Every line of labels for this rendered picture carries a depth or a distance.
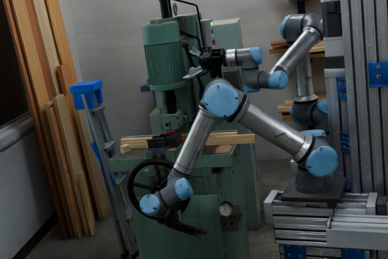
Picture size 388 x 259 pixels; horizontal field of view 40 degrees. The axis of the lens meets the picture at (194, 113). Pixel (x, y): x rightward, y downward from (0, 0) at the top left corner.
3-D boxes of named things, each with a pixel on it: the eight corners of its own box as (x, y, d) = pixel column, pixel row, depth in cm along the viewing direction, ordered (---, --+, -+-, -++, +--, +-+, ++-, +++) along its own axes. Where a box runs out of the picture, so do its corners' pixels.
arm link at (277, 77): (341, 27, 244) (283, 97, 223) (321, 28, 253) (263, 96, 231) (332, 6, 239) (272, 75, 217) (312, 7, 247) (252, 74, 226)
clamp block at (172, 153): (146, 171, 243) (144, 151, 241) (156, 161, 255) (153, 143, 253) (178, 169, 239) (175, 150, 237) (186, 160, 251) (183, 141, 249)
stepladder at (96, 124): (115, 262, 351) (65, 88, 328) (126, 244, 375) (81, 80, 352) (138, 259, 347) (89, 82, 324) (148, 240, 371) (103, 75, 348)
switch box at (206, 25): (200, 52, 278) (196, 21, 274) (204, 49, 287) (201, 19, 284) (212, 51, 276) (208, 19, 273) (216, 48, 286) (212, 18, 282)
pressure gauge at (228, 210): (219, 220, 243) (217, 203, 241) (221, 217, 247) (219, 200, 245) (233, 220, 241) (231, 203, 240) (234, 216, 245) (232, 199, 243)
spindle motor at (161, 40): (145, 93, 252) (135, 26, 245) (156, 86, 269) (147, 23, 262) (181, 90, 247) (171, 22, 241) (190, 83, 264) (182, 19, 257)
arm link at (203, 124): (210, 69, 207) (160, 179, 217) (211, 73, 196) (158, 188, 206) (237, 81, 208) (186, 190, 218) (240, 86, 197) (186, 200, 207)
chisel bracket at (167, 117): (164, 133, 259) (161, 116, 257) (172, 125, 272) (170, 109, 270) (179, 132, 257) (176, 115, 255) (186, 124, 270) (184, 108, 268)
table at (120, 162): (101, 179, 249) (99, 166, 248) (125, 158, 278) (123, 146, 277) (229, 174, 233) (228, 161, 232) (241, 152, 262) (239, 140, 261)
